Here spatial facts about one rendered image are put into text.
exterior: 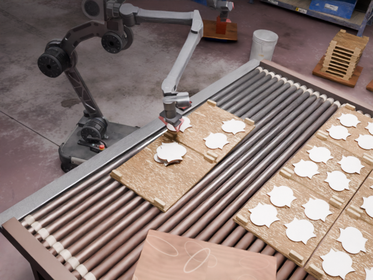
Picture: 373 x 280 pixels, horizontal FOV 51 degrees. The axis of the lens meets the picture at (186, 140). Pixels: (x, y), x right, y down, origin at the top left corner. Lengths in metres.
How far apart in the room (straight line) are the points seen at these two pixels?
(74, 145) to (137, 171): 1.30
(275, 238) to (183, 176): 0.52
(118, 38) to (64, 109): 1.57
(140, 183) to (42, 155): 1.73
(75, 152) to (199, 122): 1.19
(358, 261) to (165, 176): 0.92
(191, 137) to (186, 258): 0.83
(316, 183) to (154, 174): 0.81
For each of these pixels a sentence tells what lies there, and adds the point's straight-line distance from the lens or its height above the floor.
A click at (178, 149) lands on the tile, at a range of 1.98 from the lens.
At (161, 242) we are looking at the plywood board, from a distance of 1.54.
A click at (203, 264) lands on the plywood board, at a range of 1.50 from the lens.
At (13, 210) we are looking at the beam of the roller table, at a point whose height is 0.91.
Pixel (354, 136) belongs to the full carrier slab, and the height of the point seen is 0.94.
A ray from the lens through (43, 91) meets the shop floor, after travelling 4.24.
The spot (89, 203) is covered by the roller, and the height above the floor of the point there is 0.91.
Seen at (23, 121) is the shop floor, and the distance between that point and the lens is 3.88.
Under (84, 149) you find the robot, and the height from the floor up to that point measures 0.24.
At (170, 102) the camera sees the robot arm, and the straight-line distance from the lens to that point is 1.84.
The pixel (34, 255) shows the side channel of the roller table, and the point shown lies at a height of 0.95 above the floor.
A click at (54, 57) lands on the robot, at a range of 2.83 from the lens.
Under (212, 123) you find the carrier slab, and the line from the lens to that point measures 2.25.
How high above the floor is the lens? 2.30
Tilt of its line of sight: 40 degrees down
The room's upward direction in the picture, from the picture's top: 6 degrees clockwise
